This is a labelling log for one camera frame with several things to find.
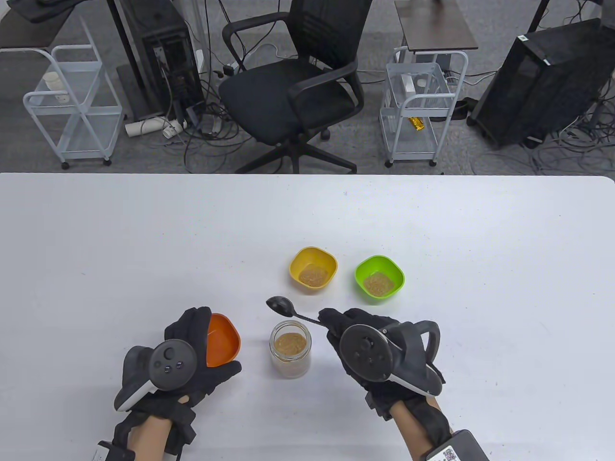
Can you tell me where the person's left hand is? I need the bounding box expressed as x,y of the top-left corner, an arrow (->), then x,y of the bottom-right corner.
115,307 -> 242,423

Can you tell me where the person's right hand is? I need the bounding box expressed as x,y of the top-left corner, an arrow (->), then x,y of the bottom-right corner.
319,308 -> 435,421

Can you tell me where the orange plastic dish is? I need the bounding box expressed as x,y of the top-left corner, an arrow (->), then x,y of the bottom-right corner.
206,313 -> 241,368

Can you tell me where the green plastic dish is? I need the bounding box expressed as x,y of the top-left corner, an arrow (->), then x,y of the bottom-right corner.
355,255 -> 406,304

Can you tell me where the black spoon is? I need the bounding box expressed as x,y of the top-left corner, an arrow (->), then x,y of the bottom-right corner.
266,296 -> 327,327

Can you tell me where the yellow plastic dish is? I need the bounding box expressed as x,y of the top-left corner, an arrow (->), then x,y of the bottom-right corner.
289,247 -> 338,295

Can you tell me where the clear glass jar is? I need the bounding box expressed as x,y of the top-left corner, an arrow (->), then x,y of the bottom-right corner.
270,320 -> 312,379

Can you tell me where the person's right forearm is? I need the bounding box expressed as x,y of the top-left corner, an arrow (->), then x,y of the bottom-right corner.
389,396 -> 452,461

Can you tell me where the grey motion controller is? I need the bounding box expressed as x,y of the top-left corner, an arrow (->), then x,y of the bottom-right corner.
114,339 -> 197,412
339,321 -> 445,397

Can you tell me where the black wrist sensor box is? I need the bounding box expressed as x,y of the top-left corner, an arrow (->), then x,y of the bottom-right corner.
420,430 -> 491,461
96,441 -> 135,461

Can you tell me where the white tube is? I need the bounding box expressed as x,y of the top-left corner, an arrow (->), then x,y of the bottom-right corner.
125,118 -> 188,138

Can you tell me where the black office chair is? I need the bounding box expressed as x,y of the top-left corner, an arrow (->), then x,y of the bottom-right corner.
218,0 -> 374,174

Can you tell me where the black computer tower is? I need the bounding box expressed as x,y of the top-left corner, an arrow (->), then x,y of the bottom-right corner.
115,0 -> 205,121
467,18 -> 615,148

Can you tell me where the grey desk leg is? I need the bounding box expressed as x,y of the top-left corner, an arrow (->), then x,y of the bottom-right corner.
107,0 -> 166,121

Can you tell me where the small brown table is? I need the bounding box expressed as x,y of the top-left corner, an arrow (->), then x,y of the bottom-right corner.
395,0 -> 479,52

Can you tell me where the dark desk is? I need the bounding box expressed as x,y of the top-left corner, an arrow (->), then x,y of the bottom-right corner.
0,0 -> 113,50

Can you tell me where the black bag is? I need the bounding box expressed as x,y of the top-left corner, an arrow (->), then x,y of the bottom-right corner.
10,0 -> 97,23

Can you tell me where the white wire utility cart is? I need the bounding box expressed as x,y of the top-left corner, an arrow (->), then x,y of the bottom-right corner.
379,47 -> 469,168
23,19 -> 123,170

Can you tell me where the tangle of black cables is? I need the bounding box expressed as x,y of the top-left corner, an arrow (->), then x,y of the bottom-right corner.
163,67 -> 260,173

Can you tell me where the tangle of grey cables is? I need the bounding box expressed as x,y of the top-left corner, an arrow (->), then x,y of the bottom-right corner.
471,86 -> 615,176

